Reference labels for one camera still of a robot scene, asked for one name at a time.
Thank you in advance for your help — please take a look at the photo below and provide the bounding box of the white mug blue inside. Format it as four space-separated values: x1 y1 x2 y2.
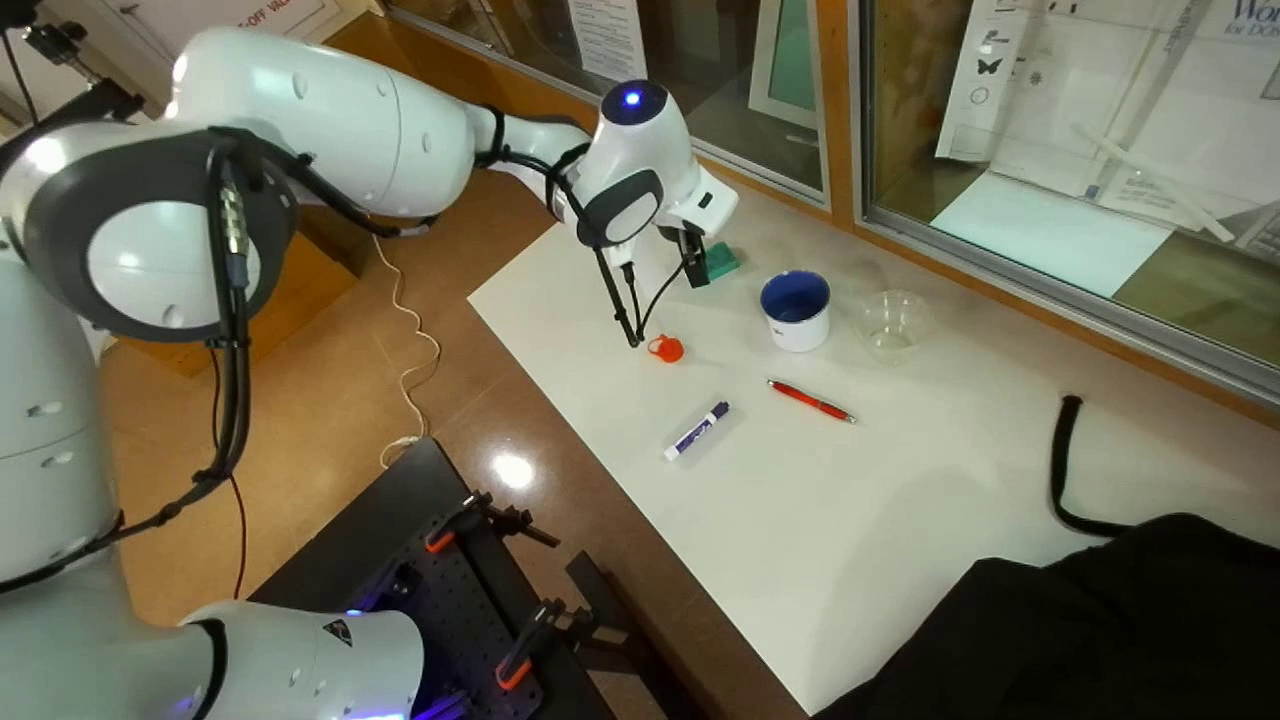
754 269 834 358

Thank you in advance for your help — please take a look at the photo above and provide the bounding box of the blue and white marker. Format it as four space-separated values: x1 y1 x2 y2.
660 397 736 467

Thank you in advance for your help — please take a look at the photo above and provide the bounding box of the green sponge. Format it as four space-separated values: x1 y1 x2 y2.
703 242 742 289

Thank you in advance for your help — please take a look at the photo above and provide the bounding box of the black tripod camera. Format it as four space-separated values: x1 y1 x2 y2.
0 0 148 138

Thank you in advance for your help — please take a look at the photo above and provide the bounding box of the red pen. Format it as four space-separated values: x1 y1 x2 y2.
766 376 857 430

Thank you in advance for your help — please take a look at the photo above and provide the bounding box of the white floor cable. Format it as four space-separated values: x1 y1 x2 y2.
368 233 443 472

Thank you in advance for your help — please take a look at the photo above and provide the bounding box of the black orange clamp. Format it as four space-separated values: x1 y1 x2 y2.
419 494 565 560
490 597 631 695

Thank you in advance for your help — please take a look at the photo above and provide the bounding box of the white framed green picture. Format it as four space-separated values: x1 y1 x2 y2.
742 0 832 131

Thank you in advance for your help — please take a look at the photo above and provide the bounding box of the white posted notice sheet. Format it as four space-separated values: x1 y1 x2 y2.
565 0 653 88

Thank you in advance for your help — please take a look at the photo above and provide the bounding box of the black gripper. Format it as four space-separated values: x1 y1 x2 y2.
660 214 714 294

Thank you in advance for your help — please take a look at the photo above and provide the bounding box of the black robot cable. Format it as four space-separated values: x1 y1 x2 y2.
110 131 262 603

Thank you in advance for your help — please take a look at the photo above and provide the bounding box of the black cloth bag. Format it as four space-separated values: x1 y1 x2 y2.
813 391 1280 720

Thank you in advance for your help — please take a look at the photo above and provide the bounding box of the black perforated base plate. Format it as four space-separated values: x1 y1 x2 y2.
250 436 631 720

